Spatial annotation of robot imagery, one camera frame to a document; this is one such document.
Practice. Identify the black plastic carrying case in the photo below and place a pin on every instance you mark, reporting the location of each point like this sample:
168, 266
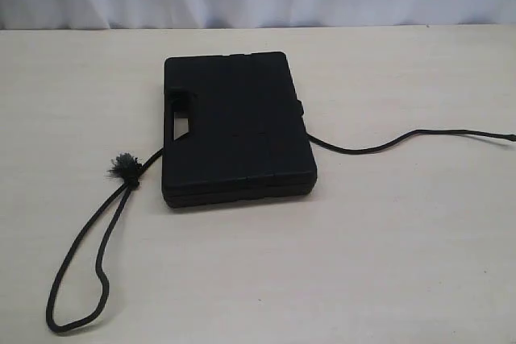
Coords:
233, 130

